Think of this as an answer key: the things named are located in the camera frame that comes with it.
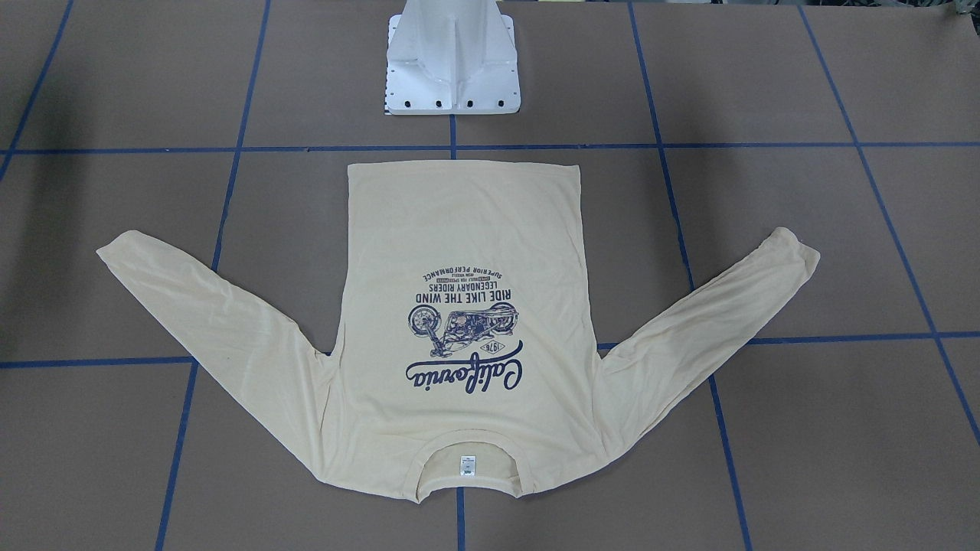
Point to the beige long-sleeve graphic shirt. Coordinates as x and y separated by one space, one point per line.
465 353

